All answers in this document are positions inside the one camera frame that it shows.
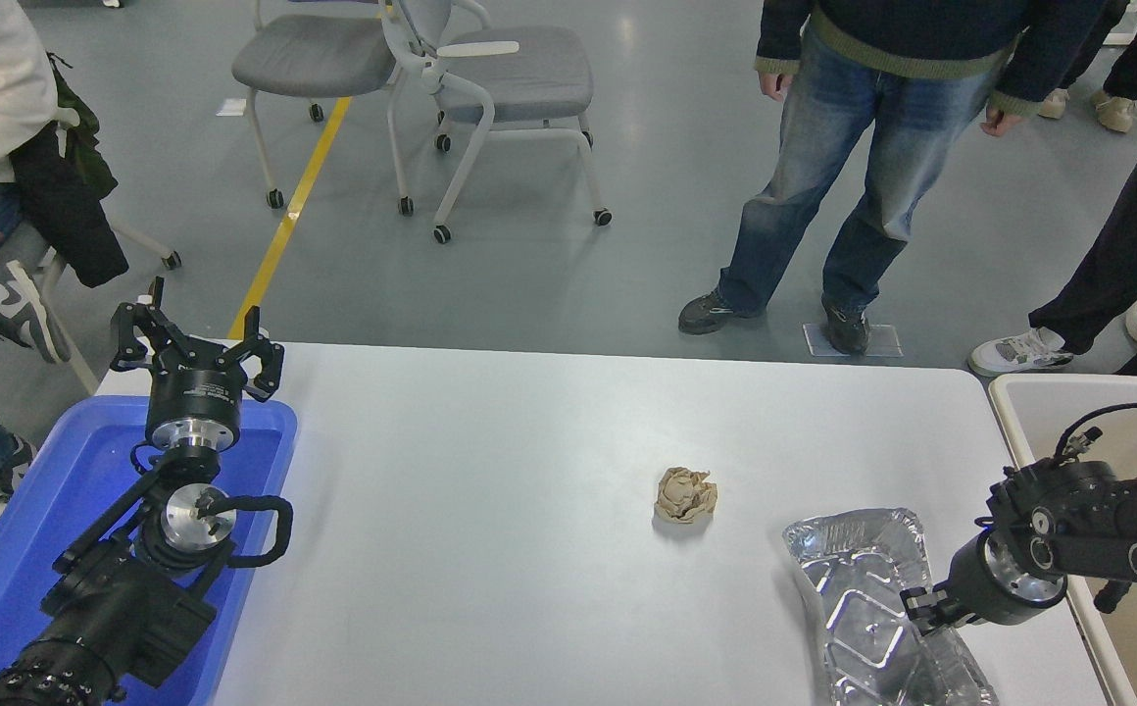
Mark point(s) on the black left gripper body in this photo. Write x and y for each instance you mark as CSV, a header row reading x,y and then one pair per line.
x,y
192,392

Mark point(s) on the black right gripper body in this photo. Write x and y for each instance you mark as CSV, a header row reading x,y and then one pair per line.
x,y
965,593

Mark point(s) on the silver foil tray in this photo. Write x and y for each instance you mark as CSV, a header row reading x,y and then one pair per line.
x,y
858,608

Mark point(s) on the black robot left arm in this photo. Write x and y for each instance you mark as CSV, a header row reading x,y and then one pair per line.
x,y
123,613

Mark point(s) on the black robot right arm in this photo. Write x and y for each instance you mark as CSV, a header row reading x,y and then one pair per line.
x,y
1108,520

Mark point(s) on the clear floor marker plate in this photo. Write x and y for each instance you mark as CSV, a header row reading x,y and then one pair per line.
x,y
884,341

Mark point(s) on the person's left hand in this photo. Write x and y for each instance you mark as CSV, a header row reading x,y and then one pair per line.
x,y
1002,121

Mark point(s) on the person's right hand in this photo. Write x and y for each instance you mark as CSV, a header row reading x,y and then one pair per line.
x,y
774,84

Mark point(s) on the white-legged wheeled chair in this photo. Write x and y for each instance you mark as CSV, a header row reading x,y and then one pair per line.
x,y
142,240

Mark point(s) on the black jacket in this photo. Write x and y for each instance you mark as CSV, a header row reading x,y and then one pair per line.
x,y
69,211

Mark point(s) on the blue plastic tray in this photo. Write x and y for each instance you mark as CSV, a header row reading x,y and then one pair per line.
x,y
49,510

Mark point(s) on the white paper scrap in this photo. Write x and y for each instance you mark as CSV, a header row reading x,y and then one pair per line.
x,y
231,108

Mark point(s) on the crumpled tan paper ball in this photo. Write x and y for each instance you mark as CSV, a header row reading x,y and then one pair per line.
x,y
684,495

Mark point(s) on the grey armless wheeled chair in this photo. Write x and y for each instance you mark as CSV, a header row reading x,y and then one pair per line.
x,y
309,54

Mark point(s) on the grey wheeled chair with armrests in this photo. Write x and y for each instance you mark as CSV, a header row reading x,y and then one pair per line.
x,y
529,74

